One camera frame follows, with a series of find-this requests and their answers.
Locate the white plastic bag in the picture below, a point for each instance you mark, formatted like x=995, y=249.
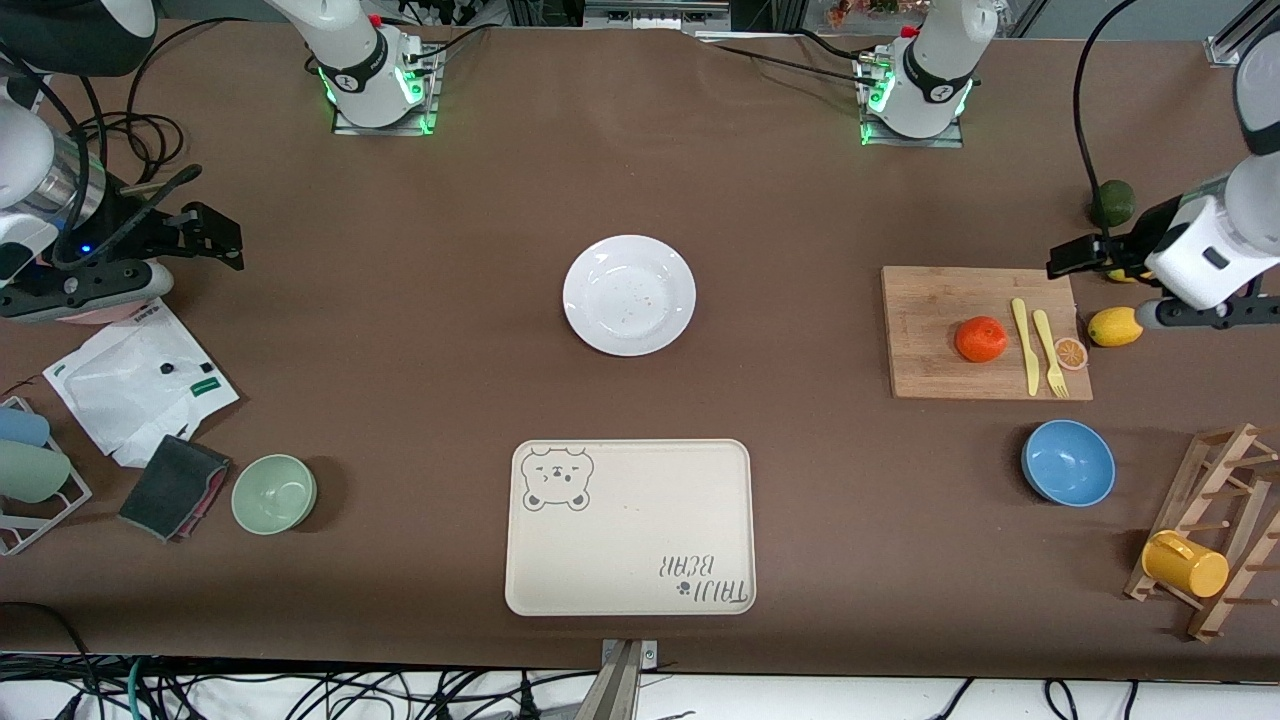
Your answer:
x=120, y=390

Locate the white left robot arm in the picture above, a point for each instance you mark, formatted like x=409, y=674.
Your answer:
x=935, y=70

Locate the orange fruit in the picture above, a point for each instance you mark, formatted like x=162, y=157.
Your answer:
x=981, y=339

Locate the yellow plastic knife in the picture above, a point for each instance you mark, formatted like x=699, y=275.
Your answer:
x=1025, y=345

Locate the grey folded cloth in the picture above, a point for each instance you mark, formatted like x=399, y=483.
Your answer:
x=170, y=485

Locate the cream bear print tray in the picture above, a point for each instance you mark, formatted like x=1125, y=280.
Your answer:
x=630, y=540

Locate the yellow mug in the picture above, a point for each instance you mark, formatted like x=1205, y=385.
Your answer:
x=1190, y=568

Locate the blue bowl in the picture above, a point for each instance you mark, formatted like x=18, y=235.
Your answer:
x=1068, y=463

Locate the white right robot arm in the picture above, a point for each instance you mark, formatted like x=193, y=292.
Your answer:
x=360, y=50

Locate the aluminium frame profile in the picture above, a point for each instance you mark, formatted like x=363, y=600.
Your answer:
x=1230, y=40

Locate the green avocado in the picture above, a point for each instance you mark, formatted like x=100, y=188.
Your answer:
x=1115, y=205

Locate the pale green cup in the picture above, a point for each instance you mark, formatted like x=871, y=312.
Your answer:
x=30, y=472

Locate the grey metal plate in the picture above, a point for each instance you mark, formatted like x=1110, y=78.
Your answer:
x=655, y=15

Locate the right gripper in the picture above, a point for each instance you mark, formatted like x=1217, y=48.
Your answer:
x=133, y=232

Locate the wooden cutting board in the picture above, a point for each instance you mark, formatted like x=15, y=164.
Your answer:
x=930, y=330

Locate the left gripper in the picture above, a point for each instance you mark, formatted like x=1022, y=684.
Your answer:
x=1143, y=236

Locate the wooden mug rack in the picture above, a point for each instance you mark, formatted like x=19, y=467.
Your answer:
x=1228, y=436

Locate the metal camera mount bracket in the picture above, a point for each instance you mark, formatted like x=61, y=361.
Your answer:
x=620, y=690

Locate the pale blue cup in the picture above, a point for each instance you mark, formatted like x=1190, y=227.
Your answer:
x=20, y=427

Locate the yellow lemon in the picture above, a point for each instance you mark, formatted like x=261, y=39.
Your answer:
x=1112, y=327
x=1122, y=276

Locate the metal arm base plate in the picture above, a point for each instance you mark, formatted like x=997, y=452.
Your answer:
x=930, y=142
x=350, y=128

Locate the yellow plastic fork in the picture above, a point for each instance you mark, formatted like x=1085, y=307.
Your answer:
x=1046, y=340

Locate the white round plate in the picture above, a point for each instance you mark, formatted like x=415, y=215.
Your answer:
x=629, y=295

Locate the orange slice toy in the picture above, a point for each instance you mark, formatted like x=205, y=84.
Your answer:
x=1071, y=353

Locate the pale green bowl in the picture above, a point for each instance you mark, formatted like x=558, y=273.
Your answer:
x=273, y=493

